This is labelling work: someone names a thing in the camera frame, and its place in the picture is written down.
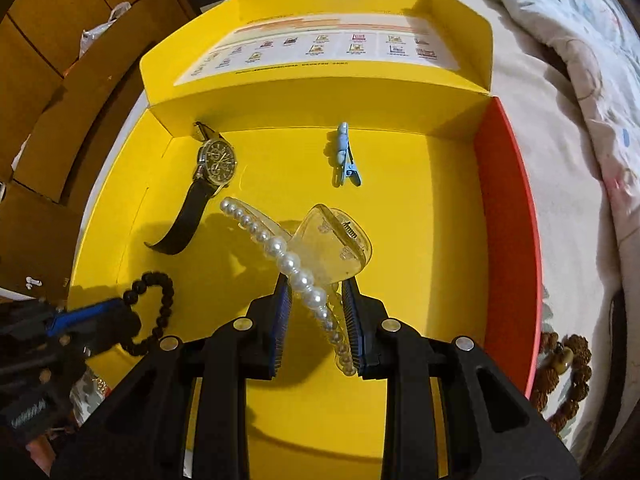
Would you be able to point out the yellow and red cardboard box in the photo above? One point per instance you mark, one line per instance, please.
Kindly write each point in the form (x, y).
(425, 210)

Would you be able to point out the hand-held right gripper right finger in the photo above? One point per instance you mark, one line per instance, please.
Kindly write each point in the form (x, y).
(352, 320)

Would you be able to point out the white plastic bag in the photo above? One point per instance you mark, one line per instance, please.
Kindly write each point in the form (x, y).
(102, 27)

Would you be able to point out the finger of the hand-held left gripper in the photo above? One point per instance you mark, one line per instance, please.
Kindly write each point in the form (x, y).
(85, 315)
(110, 335)

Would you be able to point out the brown cardboard box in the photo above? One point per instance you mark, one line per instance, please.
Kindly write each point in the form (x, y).
(70, 130)

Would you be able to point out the small bow hair clip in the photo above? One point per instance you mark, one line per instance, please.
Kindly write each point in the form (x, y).
(342, 147)

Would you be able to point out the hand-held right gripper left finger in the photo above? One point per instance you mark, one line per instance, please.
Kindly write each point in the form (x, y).
(282, 320)

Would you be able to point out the beige leaf print bedsheet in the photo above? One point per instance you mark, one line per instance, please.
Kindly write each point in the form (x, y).
(560, 185)

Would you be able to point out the white printed quilt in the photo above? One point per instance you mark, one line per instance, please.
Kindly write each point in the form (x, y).
(575, 35)

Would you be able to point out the clear pearl hair claw clip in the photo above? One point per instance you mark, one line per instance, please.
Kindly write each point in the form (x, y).
(320, 245)

